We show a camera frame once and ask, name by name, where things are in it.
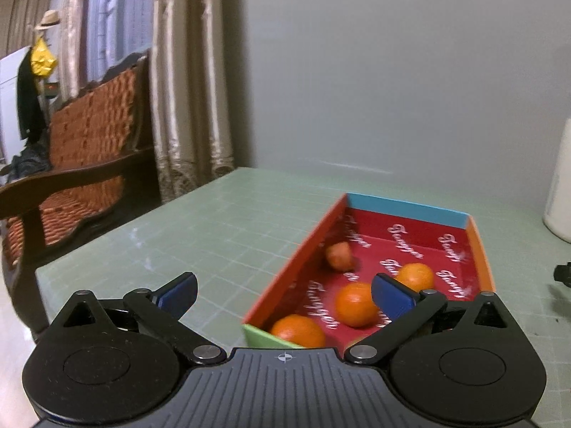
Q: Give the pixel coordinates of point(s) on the straw hat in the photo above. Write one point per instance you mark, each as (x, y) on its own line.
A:
(48, 20)

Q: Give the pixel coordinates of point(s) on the orange carrot piece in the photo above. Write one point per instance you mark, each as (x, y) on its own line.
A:
(339, 255)

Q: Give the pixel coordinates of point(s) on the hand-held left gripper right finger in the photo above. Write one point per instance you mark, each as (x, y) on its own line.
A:
(392, 296)

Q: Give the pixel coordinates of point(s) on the wooden chair orange cushion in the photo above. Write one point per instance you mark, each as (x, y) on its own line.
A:
(89, 120)

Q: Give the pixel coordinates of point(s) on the large orange mandarin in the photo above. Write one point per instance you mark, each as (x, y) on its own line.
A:
(298, 331)

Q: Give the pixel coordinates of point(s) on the yellow bag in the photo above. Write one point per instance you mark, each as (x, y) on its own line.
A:
(42, 60)

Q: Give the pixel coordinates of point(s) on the window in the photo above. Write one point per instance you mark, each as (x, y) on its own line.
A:
(118, 18)

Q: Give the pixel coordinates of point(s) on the plain beige curtain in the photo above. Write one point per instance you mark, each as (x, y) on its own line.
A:
(22, 9)

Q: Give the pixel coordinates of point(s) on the beige satin curtain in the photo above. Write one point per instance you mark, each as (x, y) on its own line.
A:
(192, 76)
(76, 31)

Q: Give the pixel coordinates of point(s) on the dark cloth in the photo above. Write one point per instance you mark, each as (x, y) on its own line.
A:
(29, 160)

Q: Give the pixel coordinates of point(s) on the colourful cardboard box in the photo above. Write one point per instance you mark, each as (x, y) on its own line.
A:
(401, 236)

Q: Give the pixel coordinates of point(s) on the black coat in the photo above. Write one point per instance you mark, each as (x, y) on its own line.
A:
(29, 98)

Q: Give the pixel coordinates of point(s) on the white cabinet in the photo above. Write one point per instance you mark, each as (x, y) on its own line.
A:
(8, 107)

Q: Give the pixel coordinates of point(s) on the white thermos jug grey lid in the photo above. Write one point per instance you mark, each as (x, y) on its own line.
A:
(560, 187)

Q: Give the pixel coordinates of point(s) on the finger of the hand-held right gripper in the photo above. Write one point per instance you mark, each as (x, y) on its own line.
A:
(564, 274)

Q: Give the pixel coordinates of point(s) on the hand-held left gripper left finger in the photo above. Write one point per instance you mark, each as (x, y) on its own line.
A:
(178, 296)

